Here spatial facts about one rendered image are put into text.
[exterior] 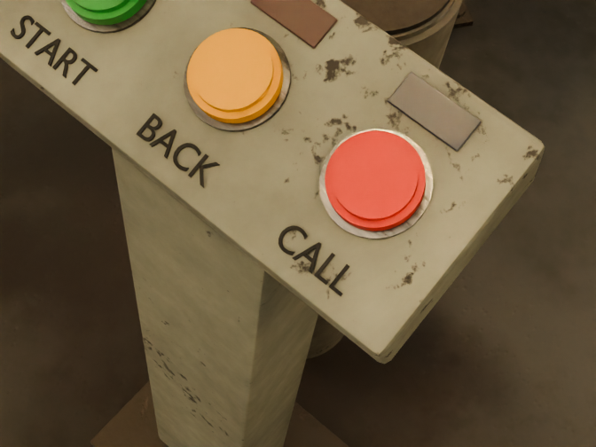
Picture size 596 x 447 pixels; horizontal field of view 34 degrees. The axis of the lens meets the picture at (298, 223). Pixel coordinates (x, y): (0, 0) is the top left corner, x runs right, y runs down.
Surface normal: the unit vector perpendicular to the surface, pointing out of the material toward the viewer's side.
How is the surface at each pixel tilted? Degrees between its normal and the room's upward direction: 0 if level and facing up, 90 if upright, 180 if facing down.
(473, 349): 0
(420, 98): 20
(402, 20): 0
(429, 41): 90
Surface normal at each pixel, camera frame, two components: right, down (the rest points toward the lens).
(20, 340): 0.08, -0.46
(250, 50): -0.14, -0.21
